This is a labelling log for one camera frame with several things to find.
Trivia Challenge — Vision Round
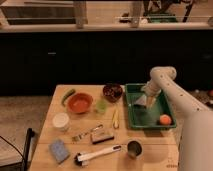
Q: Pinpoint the small white towel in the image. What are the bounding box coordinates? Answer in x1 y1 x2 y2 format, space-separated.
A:
134 94 147 107

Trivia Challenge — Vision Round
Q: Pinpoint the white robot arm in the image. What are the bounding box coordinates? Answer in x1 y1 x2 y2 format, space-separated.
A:
143 66 213 171

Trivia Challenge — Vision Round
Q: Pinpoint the small green cup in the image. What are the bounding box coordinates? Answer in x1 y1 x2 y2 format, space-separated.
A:
95 99 107 114

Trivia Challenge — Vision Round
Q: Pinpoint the metal cup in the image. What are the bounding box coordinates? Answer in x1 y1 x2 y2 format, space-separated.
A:
127 141 142 158

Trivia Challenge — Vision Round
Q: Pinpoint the green plastic tray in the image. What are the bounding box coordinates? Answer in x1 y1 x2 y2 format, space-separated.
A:
125 83 177 130

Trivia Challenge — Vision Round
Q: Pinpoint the orange ball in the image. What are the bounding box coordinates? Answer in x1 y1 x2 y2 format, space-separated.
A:
159 114 172 125

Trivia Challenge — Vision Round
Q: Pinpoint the dark brown bowl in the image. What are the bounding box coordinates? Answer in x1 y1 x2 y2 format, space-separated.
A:
103 83 123 103

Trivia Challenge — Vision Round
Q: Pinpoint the yellow banana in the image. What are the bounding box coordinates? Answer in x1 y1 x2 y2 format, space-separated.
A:
112 109 119 129

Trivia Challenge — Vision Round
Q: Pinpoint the black and wood block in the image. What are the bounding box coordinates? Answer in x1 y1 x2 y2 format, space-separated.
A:
91 130 114 144

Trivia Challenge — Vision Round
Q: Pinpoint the orange bowl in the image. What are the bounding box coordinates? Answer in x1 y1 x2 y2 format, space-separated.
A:
67 93 93 114

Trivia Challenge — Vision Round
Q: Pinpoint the green cucumber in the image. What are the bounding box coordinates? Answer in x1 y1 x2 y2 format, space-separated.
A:
61 89 76 106

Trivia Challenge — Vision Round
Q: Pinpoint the white lidded jar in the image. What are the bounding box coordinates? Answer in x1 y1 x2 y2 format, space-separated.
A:
52 113 70 131

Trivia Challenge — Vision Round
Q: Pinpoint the blue sponge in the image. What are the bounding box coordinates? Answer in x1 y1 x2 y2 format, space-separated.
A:
49 139 70 164

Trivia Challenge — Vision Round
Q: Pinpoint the dark counter cabinet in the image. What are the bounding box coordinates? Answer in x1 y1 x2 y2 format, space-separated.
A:
0 30 213 96

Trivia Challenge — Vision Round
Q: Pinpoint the black chair frame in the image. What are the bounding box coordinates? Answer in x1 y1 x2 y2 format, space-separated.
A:
0 128 35 171

